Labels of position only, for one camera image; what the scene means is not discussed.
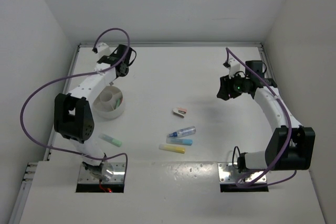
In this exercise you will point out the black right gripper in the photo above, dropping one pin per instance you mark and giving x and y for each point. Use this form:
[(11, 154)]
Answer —
[(226, 88)]

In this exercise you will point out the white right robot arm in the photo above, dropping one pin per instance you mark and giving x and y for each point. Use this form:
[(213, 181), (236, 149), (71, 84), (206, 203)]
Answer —
[(291, 144)]

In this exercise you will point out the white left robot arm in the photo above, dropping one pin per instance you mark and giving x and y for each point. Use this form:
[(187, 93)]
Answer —
[(73, 118)]

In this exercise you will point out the green marker in organizer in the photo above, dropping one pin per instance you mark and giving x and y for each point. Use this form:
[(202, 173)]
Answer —
[(118, 102)]

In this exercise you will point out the white round divided organizer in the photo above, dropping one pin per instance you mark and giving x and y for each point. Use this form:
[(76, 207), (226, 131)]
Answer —
[(104, 104)]

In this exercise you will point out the clear blue-capped glue bottle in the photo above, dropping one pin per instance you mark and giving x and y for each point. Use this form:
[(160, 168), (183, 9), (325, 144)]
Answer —
[(183, 132)]

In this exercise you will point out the blue highlighter marker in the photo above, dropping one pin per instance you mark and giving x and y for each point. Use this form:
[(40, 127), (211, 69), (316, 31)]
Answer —
[(179, 141)]

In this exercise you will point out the yellow highlighter marker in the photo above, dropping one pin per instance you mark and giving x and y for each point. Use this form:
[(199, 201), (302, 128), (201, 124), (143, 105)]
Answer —
[(171, 148)]

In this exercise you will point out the green highlighter marker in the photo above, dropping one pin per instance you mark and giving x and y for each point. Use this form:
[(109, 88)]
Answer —
[(110, 140)]

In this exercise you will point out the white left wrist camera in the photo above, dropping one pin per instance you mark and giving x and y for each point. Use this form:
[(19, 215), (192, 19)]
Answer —
[(103, 49)]

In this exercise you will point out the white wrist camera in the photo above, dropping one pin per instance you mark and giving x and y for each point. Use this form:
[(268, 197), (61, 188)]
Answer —
[(234, 67), (103, 49)]

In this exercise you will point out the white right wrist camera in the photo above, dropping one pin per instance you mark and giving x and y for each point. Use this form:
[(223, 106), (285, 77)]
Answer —
[(234, 67)]

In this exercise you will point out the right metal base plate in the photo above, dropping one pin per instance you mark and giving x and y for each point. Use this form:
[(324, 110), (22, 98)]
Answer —
[(228, 174)]

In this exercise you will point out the metal base plate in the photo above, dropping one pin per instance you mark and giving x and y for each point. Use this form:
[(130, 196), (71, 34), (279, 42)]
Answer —
[(107, 173), (228, 174)]

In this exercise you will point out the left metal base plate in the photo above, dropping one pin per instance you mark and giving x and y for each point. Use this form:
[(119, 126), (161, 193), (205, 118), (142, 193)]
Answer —
[(107, 173)]

